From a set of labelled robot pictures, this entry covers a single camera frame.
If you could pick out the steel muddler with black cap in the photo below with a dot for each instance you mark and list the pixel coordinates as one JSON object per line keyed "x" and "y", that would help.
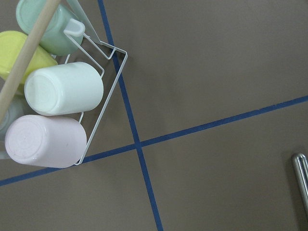
{"x": 300, "y": 164}

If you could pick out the white plastic cup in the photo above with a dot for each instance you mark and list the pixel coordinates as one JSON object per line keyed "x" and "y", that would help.
{"x": 64, "y": 89}

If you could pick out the pink plastic cup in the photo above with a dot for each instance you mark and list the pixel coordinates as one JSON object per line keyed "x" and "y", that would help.
{"x": 54, "y": 141}

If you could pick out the green plastic cup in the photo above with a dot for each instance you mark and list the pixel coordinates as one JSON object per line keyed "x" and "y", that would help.
{"x": 54, "y": 40}

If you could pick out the grey plastic cup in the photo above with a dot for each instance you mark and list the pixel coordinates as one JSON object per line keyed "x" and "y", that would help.
{"x": 15, "y": 110}

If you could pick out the yellow plastic cup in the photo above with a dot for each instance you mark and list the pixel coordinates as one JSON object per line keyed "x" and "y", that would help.
{"x": 11, "y": 43}

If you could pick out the wooden rack handle rod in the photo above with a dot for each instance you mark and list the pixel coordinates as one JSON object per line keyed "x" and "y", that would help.
{"x": 25, "y": 55}

